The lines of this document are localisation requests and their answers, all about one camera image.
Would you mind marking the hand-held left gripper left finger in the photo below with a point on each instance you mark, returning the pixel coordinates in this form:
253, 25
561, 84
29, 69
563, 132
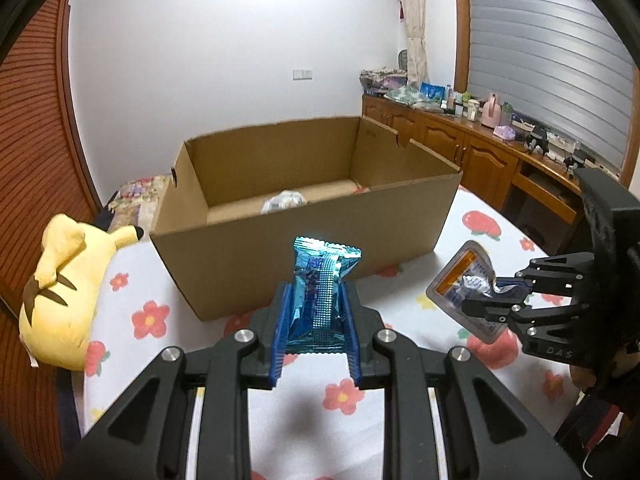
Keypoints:
279, 335

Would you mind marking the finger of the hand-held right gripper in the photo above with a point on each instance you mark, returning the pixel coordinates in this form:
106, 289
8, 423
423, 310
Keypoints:
500, 309
550, 275

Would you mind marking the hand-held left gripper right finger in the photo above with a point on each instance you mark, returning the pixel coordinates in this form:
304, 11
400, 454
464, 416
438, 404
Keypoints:
351, 340

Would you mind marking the white orange snack packet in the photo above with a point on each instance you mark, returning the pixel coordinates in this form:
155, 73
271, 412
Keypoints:
457, 280

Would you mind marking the shiny blue snack packet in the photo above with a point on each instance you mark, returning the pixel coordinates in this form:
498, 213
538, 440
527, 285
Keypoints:
320, 285

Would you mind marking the brown cardboard box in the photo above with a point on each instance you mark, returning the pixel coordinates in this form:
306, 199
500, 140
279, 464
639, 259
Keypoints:
225, 260

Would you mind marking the black toy figure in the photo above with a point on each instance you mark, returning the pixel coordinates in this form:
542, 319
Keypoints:
537, 140
576, 162

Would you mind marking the lavender soft item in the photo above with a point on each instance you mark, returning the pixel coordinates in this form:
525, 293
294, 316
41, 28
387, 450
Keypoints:
503, 132

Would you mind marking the green bottle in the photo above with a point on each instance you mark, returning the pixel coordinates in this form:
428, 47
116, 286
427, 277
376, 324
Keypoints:
507, 114

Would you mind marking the long wooden cabinet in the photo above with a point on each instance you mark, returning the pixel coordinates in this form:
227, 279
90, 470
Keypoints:
450, 140

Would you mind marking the pink bottle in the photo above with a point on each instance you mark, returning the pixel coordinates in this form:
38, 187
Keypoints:
491, 112

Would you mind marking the row of small bottles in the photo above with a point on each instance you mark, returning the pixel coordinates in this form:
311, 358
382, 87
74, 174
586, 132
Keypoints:
462, 105

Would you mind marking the patterned floral quilt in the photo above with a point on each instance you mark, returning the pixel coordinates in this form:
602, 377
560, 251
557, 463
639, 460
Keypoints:
137, 194

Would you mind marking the blue printed box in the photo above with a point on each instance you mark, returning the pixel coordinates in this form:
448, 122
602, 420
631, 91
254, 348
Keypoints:
433, 91

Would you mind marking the yellow plush toy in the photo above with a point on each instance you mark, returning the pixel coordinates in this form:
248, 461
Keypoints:
65, 285

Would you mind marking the grey window blinds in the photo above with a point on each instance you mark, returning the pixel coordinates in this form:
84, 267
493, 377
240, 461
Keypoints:
540, 50

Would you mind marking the green patterned cloth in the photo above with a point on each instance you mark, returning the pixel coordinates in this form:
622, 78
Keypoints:
405, 95

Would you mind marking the pile of folded cloths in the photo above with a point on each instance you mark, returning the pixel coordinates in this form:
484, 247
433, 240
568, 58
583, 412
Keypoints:
382, 80

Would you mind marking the small desk fan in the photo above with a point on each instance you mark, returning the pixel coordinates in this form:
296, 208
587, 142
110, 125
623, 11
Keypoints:
403, 58

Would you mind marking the pale window curtain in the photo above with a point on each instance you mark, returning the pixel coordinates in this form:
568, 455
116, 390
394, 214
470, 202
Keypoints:
415, 20

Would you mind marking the louvered wooden wardrobe door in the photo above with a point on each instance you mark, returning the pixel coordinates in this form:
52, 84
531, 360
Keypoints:
30, 135

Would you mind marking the white wall switch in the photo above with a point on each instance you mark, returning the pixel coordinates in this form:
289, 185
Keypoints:
302, 74

